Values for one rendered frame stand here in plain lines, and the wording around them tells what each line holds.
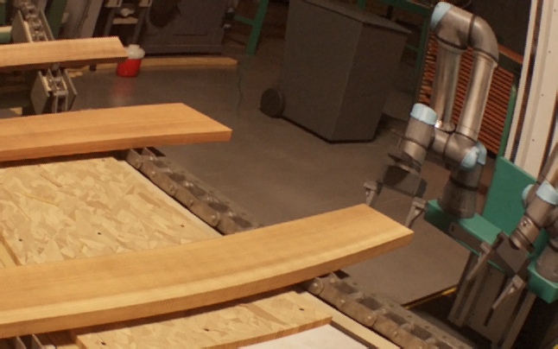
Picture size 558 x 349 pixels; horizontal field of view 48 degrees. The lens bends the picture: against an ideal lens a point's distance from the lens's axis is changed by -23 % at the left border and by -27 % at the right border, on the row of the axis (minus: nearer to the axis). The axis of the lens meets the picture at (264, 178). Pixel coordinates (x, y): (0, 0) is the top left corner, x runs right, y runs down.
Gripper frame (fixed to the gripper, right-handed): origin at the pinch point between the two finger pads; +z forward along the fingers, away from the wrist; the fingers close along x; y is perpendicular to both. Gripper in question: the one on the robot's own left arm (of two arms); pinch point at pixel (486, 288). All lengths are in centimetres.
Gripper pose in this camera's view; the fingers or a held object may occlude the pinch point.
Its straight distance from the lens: 171.8
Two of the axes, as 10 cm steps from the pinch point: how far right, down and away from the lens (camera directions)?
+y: -6.4, -3.6, -6.8
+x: 4.7, 5.2, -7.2
